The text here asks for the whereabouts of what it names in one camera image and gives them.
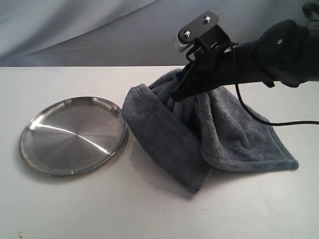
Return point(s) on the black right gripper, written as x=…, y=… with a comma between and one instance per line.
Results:
x=222, y=66

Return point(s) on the grey fluffy towel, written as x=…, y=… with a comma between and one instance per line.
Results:
x=191, y=138

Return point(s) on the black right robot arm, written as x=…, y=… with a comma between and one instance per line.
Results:
x=286, y=52

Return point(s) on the round stainless steel plate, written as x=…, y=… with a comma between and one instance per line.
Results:
x=73, y=136

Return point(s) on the grey backdrop cloth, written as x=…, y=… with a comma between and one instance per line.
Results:
x=43, y=33

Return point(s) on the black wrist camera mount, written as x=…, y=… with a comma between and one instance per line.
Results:
x=204, y=27

